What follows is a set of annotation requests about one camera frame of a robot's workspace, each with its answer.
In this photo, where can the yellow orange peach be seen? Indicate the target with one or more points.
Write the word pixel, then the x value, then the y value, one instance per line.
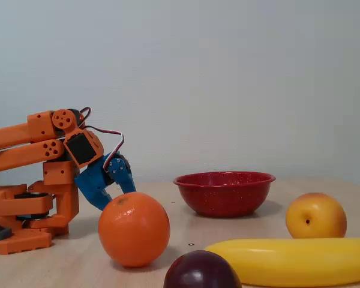
pixel 316 216

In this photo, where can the dark purple plum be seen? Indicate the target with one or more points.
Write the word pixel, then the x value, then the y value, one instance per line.
pixel 201 271

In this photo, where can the orange fruit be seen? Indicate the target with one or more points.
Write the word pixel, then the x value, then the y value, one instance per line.
pixel 134 229

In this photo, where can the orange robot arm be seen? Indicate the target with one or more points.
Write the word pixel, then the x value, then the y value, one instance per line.
pixel 15 135

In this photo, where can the yellow toy banana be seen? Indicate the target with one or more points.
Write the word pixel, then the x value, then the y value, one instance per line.
pixel 288 261

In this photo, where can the orange robot base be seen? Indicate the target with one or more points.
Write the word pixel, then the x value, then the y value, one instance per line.
pixel 18 207

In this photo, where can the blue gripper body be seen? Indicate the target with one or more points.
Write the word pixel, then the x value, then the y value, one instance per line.
pixel 93 180

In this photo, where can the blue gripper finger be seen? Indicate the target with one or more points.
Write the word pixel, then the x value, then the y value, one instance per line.
pixel 100 199
pixel 121 172

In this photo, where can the red speckled bowl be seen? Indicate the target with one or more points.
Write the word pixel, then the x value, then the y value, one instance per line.
pixel 225 195

